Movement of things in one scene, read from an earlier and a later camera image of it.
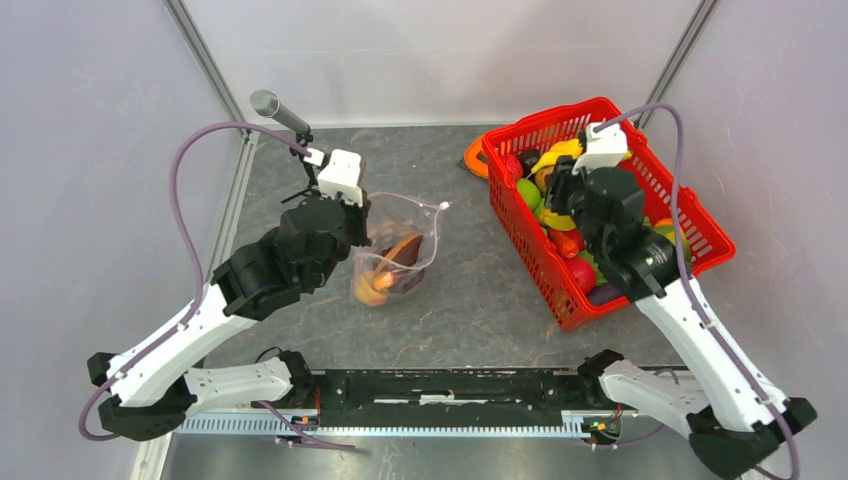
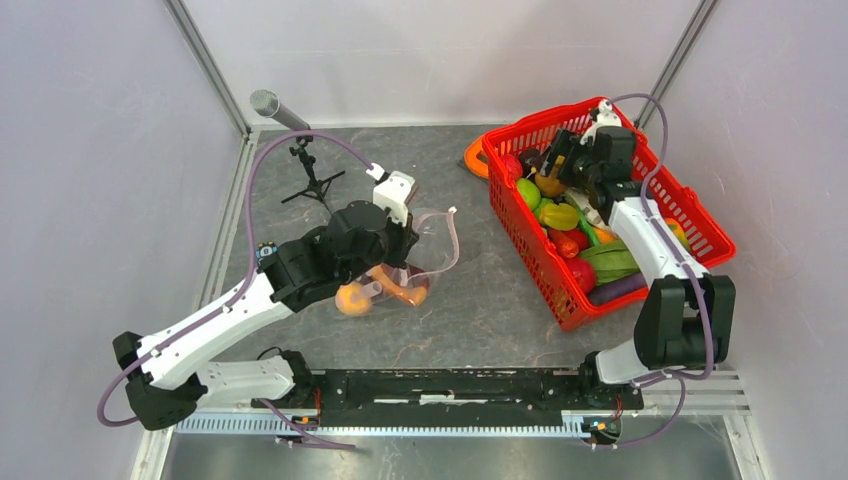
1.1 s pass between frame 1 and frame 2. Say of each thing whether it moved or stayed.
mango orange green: stayed
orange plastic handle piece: stayed
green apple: stayed
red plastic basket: stayed
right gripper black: moved
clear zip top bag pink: moved
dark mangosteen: stayed
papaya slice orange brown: moved
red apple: stayed
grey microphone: stayed
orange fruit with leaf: moved
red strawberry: stayed
